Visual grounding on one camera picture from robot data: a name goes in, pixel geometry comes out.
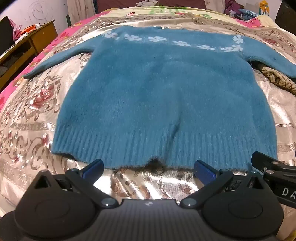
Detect blue packets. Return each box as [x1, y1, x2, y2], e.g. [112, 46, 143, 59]
[231, 9, 258, 20]

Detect beige striped knit garment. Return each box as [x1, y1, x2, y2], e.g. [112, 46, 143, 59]
[253, 61, 296, 95]

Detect black monitor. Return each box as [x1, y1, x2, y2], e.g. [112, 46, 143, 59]
[0, 16, 15, 55]

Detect blue knit sweater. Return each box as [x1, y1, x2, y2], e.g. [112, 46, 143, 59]
[23, 25, 296, 173]

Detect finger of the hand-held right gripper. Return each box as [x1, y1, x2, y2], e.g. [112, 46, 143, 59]
[251, 151, 296, 181]

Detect beige curtain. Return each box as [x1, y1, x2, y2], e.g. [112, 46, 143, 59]
[206, 0, 225, 11]
[67, 0, 96, 25]

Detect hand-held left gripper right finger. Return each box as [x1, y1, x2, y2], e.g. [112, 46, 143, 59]
[180, 160, 270, 208]

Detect yellow toy figure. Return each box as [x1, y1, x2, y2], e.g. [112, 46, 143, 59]
[259, 1, 270, 15]

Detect floral satin bedspread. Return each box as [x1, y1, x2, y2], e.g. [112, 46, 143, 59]
[0, 14, 296, 232]

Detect purple clothes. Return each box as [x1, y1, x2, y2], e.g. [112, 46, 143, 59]
[224, 0, 238, 14]

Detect pink floral blanket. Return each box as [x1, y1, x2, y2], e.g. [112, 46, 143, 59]
[0, 10, 107, 107]

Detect grey crumpled cloth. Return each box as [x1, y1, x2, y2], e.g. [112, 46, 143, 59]
[136, 0, 159, 7]

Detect black chair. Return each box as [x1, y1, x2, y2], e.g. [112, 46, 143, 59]
[275, 3, 296, 37]

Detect pink cloth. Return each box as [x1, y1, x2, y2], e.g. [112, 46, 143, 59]
[9, 20, 23, 40]

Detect wooden side cabinet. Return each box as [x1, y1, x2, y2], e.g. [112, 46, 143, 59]
[0, 20, 58, 91]

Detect orange item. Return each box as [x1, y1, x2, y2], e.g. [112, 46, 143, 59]
[20, 24, 37, 35]

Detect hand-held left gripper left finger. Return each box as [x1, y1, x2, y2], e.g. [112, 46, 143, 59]
[30, 159, 119, 208]

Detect maroon headboard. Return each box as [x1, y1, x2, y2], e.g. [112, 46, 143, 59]
[97, 0, 207, 8]

